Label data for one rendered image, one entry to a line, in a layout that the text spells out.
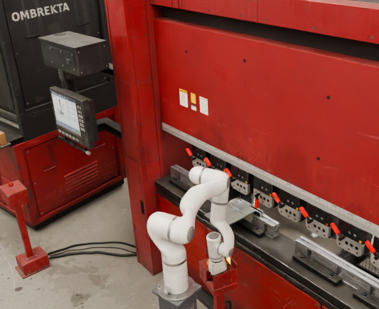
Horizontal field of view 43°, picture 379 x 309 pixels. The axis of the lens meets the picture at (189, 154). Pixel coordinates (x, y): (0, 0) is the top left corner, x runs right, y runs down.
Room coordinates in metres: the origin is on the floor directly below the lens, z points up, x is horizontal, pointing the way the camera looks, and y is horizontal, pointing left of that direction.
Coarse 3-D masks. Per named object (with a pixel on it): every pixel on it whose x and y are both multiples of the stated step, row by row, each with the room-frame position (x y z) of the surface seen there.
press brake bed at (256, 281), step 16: (160, 192) 3.14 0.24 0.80; (160, 208) 3.16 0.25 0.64; (176, 208) 2.98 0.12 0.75; (208, 224) 2.69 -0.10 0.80; (192, 240) 2.84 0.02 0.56; (192, 256) 2.85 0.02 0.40; (208, 256) 2.70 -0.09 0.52; (240, 256) 2.43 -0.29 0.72; (256, 256) 2.32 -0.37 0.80; (192, 272) 2.90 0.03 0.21; (240, 272) 2.43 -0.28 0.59; (256, 272) 2.32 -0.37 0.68; (272, 272) 2.21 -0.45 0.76; (240, 288) 2.43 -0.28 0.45; (256, 288) 2.32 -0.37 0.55; (272, 288) 2.21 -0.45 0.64; (288, 288) 2.11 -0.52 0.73; (304, 288) 2.02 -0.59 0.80; (208, 304) 2.73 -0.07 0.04; (240, 304) 2.43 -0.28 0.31; (256, 304) 2.32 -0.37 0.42; (272, 304) 2.21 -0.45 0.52; (288, 304) 2.11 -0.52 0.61; (304, 304) 2.02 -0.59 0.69; (320, 304) 1.93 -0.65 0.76
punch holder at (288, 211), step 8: (280, 192) 2.32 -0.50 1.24; (280, 200) 2.32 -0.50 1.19; (288, 200) 2.27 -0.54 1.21; (296, 200) 2.23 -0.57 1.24; (304, 200) 2.23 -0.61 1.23; (280, 208) 2.31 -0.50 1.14; (288, 208) 2.27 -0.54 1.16; (304, 208) 2.24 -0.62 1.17; (288, 216) 2.27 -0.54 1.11; (296, 216) 2.22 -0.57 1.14
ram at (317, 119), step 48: (192, 48) 2.93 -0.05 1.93; (240, 48) 2.58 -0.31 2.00; (288, 48) 2.31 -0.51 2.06; (240, 96) 2.58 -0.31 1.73; (288, 96) 2.30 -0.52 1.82; (336, 96) 2.07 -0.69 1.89; (192, 144) 2.97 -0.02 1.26; (240, 144) 2.58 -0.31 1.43; (288, 144) 2.29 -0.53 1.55; (336, 144) 2.05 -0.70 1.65; (288, 192) 2.28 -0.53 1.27; (336, 192) 2.03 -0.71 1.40
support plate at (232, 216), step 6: (228, 204) 2.60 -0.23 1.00; (228, 210) 2.53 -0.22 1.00; (234, 210) 2.53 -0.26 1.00; (246, 210) 2.52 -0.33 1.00; (252, 210) 2.52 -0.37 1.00; (228, 216) 2.47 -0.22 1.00; (234, 216) 2.46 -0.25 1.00; (240, 216) 2.46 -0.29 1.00; (228, 222) 2.41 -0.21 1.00; (234, 222) 2.41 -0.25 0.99
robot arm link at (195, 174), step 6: (192, 168) 2.24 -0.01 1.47; (198, 168) 2.22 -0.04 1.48; (204, 168) 2.21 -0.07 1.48; (192, 174) 2.20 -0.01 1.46; (198, 174) 2.18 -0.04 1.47; (192, 180) 2.19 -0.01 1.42; (198, 180) 2.17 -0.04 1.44; (228, 192) 2.27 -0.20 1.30; (216, 198) 2.24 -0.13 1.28; (222, 198) 2.24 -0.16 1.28
